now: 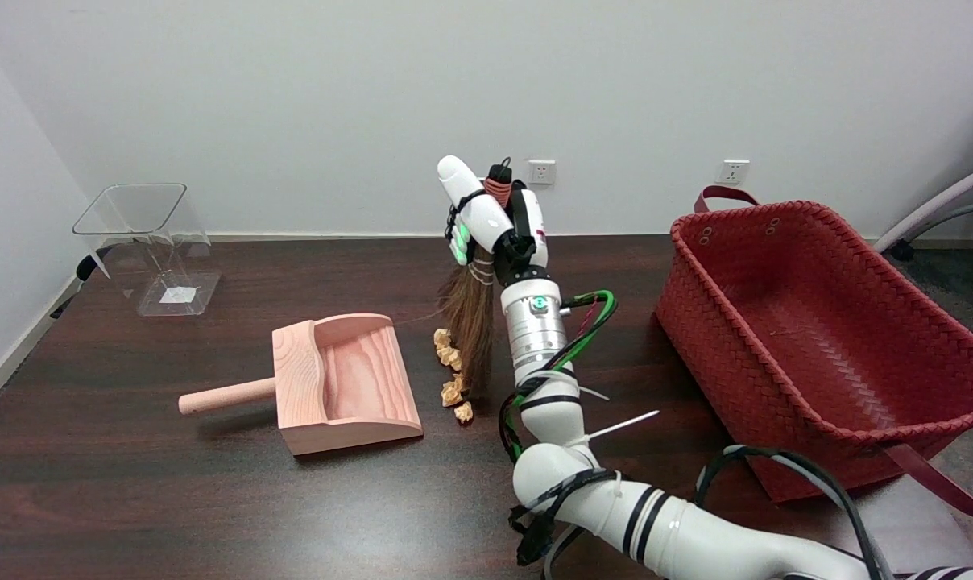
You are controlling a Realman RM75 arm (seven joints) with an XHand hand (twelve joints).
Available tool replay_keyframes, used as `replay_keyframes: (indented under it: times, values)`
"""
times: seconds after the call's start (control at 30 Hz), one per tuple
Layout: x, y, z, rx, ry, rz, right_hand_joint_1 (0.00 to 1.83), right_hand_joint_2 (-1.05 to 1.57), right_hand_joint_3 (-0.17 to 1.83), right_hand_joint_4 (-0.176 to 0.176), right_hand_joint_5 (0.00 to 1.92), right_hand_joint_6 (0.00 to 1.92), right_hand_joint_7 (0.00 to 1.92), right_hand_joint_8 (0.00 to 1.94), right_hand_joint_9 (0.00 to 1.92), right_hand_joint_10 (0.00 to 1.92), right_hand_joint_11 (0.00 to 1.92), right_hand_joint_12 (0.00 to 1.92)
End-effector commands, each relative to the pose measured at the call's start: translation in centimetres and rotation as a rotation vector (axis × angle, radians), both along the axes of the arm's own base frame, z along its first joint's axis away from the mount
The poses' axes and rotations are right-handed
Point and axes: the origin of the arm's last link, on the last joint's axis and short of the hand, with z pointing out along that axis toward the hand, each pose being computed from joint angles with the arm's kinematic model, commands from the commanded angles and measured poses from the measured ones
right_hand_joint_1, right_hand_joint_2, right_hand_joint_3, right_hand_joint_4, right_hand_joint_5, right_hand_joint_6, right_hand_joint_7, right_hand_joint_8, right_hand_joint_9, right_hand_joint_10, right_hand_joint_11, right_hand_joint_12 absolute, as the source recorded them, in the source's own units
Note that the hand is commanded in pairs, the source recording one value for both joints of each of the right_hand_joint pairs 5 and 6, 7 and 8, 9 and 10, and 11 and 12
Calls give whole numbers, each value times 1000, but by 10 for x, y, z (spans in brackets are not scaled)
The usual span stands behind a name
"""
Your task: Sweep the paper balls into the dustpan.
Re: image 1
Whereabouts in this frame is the red woven basket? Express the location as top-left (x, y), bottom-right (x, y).
top-left (654, 185), bottom-right (973, 520)

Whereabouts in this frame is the small straw hand broom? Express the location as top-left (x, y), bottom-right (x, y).
top-left (422, 157), bottom-right (513, 402)

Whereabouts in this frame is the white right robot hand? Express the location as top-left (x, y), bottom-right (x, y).
top-left (437, 155), bottom-right (550, 284)

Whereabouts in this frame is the wooden dustpan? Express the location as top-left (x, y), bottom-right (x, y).
top-left (178, 313), bottom-right (424, 457)

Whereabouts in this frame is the black cable loop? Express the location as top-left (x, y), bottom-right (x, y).
top-left (694, 445), bottom-right (894, 580)

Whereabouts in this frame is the black bar object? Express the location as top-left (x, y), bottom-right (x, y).
top-left (50, 244), bottom-right (117, 319)

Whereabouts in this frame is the green and black cable bundle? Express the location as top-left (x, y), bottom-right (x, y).
top-left (499, 290), bottom-right (620, 580)

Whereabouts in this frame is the clear plastic container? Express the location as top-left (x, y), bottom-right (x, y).
top-left (72, 183), bottom-right (222, 317)

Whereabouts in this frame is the gray chair frame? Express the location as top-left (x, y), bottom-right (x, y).
top-left (872, 157), bottom-right (973, 260)

